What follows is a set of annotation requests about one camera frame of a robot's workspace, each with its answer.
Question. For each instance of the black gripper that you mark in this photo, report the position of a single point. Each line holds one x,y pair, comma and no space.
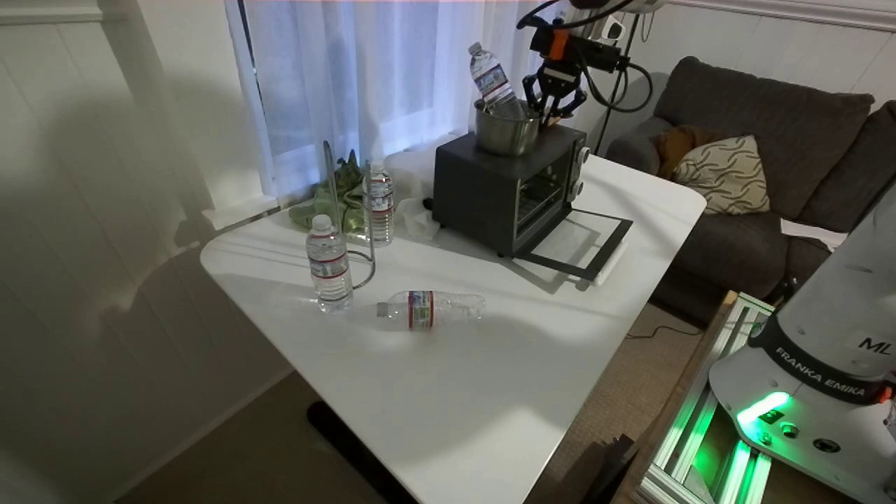
574,56

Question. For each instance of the clear plastic water bottle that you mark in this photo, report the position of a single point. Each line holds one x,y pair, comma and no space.
423,308
329,267
380,211
487,78

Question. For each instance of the black toaster oven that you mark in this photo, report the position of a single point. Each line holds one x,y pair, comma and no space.
478,190

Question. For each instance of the thin black tripod pole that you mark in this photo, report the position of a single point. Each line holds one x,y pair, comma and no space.
620,87

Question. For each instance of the brown cushion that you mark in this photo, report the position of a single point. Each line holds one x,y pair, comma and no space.
671,148

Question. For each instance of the white sheer curtain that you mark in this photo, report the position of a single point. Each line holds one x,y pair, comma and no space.
373,74

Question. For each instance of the beige patterned pillow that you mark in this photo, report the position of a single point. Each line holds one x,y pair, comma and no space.
730,176

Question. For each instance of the dark grey couch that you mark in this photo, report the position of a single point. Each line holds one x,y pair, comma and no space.
745,102

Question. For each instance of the green plant glass vase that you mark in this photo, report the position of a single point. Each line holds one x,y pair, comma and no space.
339,186

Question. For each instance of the white cloth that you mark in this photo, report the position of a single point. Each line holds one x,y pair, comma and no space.
814,234

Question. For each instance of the orange wrist mount bracket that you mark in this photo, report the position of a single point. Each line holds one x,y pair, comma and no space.
559,45

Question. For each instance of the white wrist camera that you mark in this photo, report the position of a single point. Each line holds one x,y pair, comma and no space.
611,28

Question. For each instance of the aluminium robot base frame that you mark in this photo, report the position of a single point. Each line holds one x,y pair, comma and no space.
690,437

